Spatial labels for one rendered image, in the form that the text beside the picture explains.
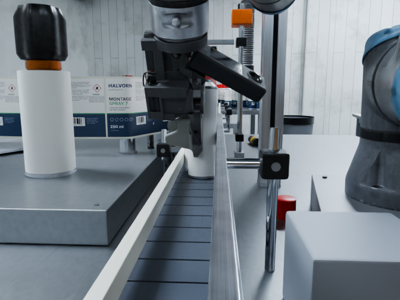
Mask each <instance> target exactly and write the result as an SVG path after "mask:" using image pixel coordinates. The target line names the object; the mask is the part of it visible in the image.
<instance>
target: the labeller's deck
mask: <svg viewBox="0 0 400 300"><path fill-rule="evenodd" d="M147 137H148V136H142V137H136V138H135V145H136V150H137V153H136V154H129V155H123V154H119V153H118V151H119V150H120V139H74V144H75V155H76V167H77V171H76V172H75V173H73V174H70V175H68V176H62V177H54V178H47V179H37V178H31V177H27V176H26V175H25V163H24V150H22V151H15V152H8V153H3V154H0V243H38V244H63V245H109V243H110V242H111V241H112V239H113V237H114V236H115V235H116V233H117V232H118V231H119V229H120V228H121V226H122V225H123V224H124V222H125V221H126V220H127V218H128V216H129V215H130V214H131V212H132V211H133V210H134V208H135V207H136V206H137V204H138V203H139V201H140V200H141V199H142V197H143V196H144V194H145V193H146V191H147V190H148V189H149V187H150V186H151V185H152V183H153V182H154V180H155V179H156V178H157V176H158V175H159V173H160V172H161V170H162V162H161V157H157V143H158V142H161V139H157V134H155V135H154V149H148V140H147Z"/></svg>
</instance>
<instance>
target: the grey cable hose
mask: <svg viewBox="0 0 400 300"><path fill-rule="evenodd" d="M241 3H245V4H246V9H252V10H253V15H252V25H251V27H250V28H244V37H246V38H247V46H246V48H244V49H243V65H244V66H245V67H248V68H249V69H251V70H252V71H254V65H253V57H254V56H253V53H254V52H253V51H254V50H253V49H254V48H253V47H254V46H253V45H254V44H253V43H254V40H253V39H254V30H255V29H254V26H255V25H254V17H255V16H254V15H255V14H254V13H255V12H254V11H255V10H254V9H255V8H254V7H252V6H251V4H250V3H249V2H248V0H241Z"/></svg>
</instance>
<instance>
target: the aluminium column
mask: <svg viewBox="0 0 400 300"><path fill-rule="evenodd" d="M287 28H288V9H287V10H286V11H284V12H282V13H280V14H276V15H267V14H263V13H262V33H261V74H260V75H261V76H263V78H264V81H265V86H266V90H267V91H266V93H265V95H264V96H263V97H262V98H261V100H260V115H259V137H258V158H259V151H260V149H263V148H268V143H269V128H270V127H279V128H280V149H282V146H283V117H284V101H285V72H286V44H287ZM257 182H258V184H259V187H263V188H267V180H266V179H262V178H261V176H260V174H259V171H258V177H257Z"/></svg>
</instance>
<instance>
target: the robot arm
mask: <svg viewBox="0 0 400 300"><path fill-rule="evenodd" d="M148 2H149V13H150V19H151V30H145V32H144V36H143V38H142V39H141V41H140V42H141V47H142V51H145V57H146V66H147V71H146V72H144V74H143V79H142V82H143V86H144V90H145V98H146V106H147V111H148V119H161V121H169V122H168V124H167V127H168V129H169V131H171V133H169V134H167V135H166V136H165V142H166V143H167V144H168V145H171V146H176V147H180V148H186V149H190V150H191V151H192V152H193V157H198V156H199V155H200V153H201V152H202V150H203V121H204V108H205V82H206V75H207V76H208V77H210V78H212V79H214V80H216V81H218V82H220V83H221V84H223V85H225V86H227V87H228V88H231V89H232V90H234V91H236V92H238V93H239V94H241V95H243V96H245V97H247V98H249V99H250V100H252V101H254V102H259V101H260V100H261V98H262V97H263V96H264V95H265V93H266V91H267V90H266V86H265V81H264V78H263V76H261V75H260V74H258V73H257V72H255V71H252V70H251V69H249V68H248V67H245V66H244V65H242V64H240V63H239V62H237V61H235V60H233V59H231V58H230V57H228V56H227V55H224V54H223V53H221V52H220V51H218V50H216V49H214V48H212V47H211V46H209V45H207V43H208V32H207V31H208V29H209V0H148ZM248 2H249V3H250V4H251V6H252V7H254V8H255V9H256V10H258V11H259V12H261V13H263V14H267V15H276V14H280V13H282V12H284V11H286V10H287V9H288V8H289V7H290V6H291V5H292V4H293V3H294V2H295V0H248ZM189 58H190V59H189ZM362 65H363V74H362V98H361V122H360V141H359V144H358V147H357V150H356V151H355V154H354V157H353V159H352V162H351V164H350V166H349V169H348V172H347V174H346V177H345V193H346V194H347V195H348V196H349V197H351V198H352V199H354V200H356V201H359V202H362V203H364V204H367V205H371V206H374V207H378V208H383V209H387V210H394V211H400V24H399V25H395V26H392V27H391V28H385V29H382V30H379V31H378V32H375V33H373V34H372V35H371V36H370V37H369V38H368V39H367V41H366V43H365V48H364V53H363V56H362ZM146 74H147V76H146ZM144 76H145V79H146V83H145V85H144ZM176 117H178V118H176Z"/></svg>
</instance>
